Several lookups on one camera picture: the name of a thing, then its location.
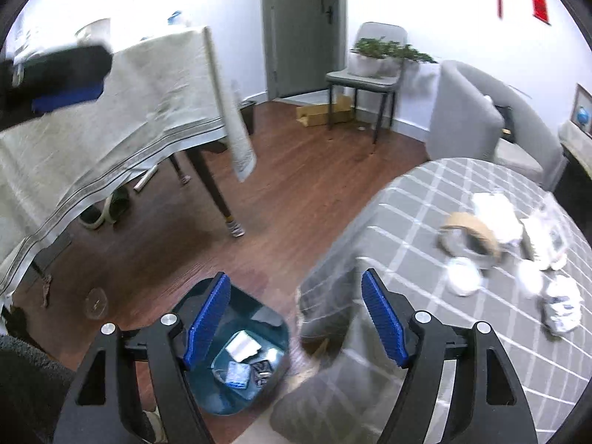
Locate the right red hanging scroll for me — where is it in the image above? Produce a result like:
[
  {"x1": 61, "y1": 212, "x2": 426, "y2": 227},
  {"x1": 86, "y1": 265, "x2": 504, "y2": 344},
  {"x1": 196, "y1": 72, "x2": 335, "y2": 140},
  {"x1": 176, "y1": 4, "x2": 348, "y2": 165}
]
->
[{"x1": 532, "y1": 0, "x2": 549, "y2": 24}]

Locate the dark teal trash bin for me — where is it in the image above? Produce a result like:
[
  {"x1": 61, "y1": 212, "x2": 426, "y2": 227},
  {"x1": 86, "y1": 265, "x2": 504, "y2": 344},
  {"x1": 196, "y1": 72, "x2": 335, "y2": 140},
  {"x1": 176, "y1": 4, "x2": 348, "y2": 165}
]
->
[{"x1": 172, "y1": 277, "x2": 290, "y2": 416}]

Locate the black handbag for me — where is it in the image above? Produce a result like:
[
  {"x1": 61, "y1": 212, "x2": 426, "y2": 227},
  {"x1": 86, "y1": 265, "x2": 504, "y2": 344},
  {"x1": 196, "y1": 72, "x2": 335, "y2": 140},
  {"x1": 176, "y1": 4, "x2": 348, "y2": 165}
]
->
[{"x1": 495, "y1": 104, "x2": 516, "y2": 143}]

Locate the picture frame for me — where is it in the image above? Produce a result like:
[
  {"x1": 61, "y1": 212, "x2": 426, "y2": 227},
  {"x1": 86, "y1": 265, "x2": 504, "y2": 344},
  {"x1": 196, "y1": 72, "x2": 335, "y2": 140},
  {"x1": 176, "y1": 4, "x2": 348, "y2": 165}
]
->
[{"x1": 570, "y1": 84, "x2": 592, "y2": 137}]

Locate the black snack packet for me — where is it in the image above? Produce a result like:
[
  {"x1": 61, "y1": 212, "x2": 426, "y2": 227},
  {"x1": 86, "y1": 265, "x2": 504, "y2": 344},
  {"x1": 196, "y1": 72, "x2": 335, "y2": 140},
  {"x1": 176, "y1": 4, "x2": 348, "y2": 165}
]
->
[{"x1": 250, "y1": 360, "x2": 274, "y2": 388}]

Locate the brown tape roll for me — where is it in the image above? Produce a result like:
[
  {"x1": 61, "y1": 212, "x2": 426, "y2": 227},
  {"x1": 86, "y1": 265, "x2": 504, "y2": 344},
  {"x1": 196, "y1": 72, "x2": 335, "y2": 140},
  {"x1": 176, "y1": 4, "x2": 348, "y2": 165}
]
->
[{"x1": 438, "y1": 212, "x2": 502, "y2": 270}]

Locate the long side table beige cloth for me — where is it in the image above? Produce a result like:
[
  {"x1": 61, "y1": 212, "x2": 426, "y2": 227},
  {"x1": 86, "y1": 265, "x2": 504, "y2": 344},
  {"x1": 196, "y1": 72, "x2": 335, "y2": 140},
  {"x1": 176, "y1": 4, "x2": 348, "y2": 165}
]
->
[{"x1": 558, "y1": 121, "x2": 592, "y2": 178}]

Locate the dark grey door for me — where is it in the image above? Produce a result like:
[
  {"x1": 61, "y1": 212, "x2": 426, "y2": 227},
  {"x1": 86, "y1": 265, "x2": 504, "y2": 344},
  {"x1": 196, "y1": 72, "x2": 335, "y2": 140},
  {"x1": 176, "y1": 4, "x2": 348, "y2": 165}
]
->
[{"x1": 261, "y1": 0, "x2": 346, "y2": 99}]

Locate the beige tablecloth on dining table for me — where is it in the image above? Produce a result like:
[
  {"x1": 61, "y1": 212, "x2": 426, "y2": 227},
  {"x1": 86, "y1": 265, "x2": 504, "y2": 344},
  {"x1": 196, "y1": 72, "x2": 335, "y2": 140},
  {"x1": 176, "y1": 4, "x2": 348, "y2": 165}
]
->
[{"x1": 1, "y1": 28, "x2": 257, "y2": 296}]

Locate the dark wooden table leg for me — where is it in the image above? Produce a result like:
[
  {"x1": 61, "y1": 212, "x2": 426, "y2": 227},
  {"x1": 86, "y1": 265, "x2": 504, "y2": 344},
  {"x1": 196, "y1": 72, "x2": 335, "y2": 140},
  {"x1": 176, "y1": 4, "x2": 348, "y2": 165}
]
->
[{"x1": 185, "y1": 147, "x2": 245, "y2": 239}]

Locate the grey checked tablecloth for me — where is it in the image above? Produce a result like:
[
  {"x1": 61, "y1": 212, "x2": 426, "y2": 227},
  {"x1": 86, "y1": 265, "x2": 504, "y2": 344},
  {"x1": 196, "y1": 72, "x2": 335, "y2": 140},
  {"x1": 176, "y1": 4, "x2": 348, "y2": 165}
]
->
[{"x1": 270, "y1": 158, "x2": 591, "y2": 443}]

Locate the grey armchair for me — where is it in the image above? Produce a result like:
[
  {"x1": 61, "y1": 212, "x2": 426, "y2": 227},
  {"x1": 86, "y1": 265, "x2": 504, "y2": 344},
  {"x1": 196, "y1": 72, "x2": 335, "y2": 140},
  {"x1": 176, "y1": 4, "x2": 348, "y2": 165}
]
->
[{"x1": 425, "y1": 60, "x2": 565, "y2": 191}]

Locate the potted green plant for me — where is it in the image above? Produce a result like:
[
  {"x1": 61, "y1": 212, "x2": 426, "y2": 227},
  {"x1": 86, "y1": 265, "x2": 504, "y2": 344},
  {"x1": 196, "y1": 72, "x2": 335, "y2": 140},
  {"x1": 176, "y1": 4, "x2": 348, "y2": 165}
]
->
[{"x1": 347, "y1": 37, "x2": 435, "y2": 77}]

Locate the white plastic lid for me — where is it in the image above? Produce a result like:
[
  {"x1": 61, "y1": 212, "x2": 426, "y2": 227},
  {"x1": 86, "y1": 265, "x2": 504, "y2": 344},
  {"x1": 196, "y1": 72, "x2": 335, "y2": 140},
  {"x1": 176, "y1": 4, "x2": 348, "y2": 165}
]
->
[
  {"x1": 445, "y1": 258, "x2": 484, "y2": 297},
  {"x1": 515, "y1": 260, "x2": 545, "y2": 299}
]

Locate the grey dining chair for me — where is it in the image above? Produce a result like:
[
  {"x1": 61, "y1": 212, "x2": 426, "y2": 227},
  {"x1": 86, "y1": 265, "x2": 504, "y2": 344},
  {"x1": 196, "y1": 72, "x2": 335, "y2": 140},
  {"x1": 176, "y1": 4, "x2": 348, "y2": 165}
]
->
[{"x1": 325, "y1": 22, "x2": 407, "y2": 144}]

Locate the cardboard box on floor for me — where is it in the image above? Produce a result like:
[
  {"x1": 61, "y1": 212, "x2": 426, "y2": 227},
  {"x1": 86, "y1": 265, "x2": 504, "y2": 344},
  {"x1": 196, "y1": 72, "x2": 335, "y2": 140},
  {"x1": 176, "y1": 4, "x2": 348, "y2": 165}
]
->
[{"x1": 296, "y1": 95, "x2": 353, "y2": 127}]

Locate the white box with qr label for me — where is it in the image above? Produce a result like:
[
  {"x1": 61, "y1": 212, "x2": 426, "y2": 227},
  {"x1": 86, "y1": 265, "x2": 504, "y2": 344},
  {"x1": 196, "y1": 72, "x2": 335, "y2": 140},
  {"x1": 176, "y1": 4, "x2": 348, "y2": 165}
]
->
[{"x1": 521, "y1": 209, "x2": 568, "y2": 272}]

